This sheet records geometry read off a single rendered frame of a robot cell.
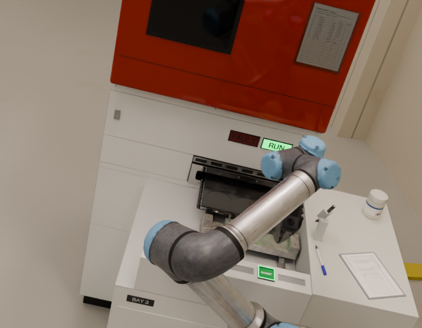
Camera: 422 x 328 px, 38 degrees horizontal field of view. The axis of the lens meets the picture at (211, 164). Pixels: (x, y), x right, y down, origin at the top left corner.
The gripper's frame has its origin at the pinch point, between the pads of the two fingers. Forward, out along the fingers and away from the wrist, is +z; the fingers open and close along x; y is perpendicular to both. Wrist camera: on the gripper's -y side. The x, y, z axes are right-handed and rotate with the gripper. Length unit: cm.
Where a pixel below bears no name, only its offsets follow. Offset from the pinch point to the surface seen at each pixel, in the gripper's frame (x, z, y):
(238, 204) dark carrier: 9.3, 20.7, 43.1
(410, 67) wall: -116, 35, 283
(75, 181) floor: 92, 111, 155
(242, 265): 7.7, 14.7, 2.5
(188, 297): 22.2, 27.0, -4.0
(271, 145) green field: 2, 1, 58
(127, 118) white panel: 58, 4, 58
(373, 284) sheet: -36.4, 13.8, 6.7
